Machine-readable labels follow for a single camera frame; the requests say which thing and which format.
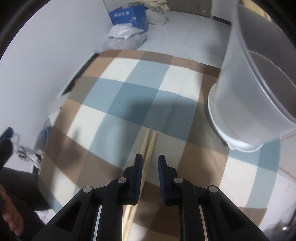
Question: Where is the person's left hand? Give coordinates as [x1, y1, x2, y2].
[1, 186, 24, 237]

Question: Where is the plaid checked mat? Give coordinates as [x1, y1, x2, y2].
[39, 51, 280, 240]

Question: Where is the white utensil holder cup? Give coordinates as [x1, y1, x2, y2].
[208, 4, 295, 152]

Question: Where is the grey plastic parcel bag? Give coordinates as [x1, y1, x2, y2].
[94, 33, 147, 54]

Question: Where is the white plastic parcel bag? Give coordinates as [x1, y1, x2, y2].
[107, 23, 144, 39]

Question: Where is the blue cardboard box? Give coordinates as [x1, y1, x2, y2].
[109, 4, 149, 32]

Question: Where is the beige cloth on sack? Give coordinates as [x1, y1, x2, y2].
[128, 0, 170, 26]

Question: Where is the grey door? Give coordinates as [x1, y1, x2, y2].
[168, 0, 212, 18]

